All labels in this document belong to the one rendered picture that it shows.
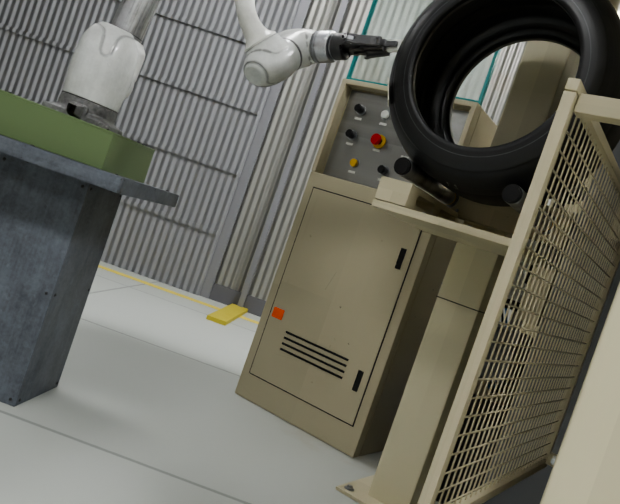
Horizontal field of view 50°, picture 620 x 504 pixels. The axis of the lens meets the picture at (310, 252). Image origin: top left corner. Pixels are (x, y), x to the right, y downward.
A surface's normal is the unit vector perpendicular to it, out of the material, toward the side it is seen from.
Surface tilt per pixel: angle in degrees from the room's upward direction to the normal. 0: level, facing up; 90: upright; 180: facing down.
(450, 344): 90
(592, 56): 87
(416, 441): 90
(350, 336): 90
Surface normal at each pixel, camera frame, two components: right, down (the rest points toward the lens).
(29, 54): -0.06, 0.00
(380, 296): -0.51, -0.15
